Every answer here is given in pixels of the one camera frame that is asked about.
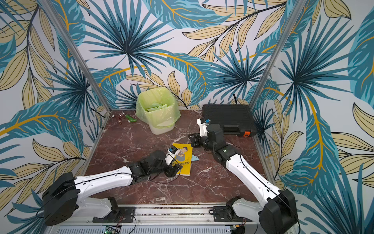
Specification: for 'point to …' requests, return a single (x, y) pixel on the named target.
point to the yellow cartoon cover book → (183, 158)
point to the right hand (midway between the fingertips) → (188, 135)
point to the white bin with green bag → (161, 121)
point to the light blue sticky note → (195, 158)
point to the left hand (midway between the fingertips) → (177, 164)
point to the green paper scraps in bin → (156, 105)
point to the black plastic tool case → (237, 120)
